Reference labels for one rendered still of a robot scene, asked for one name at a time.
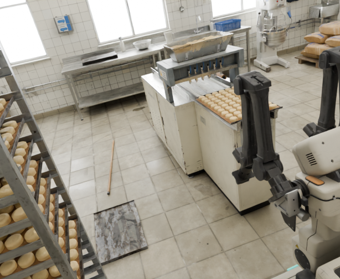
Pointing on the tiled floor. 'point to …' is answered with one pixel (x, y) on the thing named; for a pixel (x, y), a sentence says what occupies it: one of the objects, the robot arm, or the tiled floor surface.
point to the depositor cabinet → (177, 122)
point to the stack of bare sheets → (118, 232)
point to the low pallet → (307, 60)
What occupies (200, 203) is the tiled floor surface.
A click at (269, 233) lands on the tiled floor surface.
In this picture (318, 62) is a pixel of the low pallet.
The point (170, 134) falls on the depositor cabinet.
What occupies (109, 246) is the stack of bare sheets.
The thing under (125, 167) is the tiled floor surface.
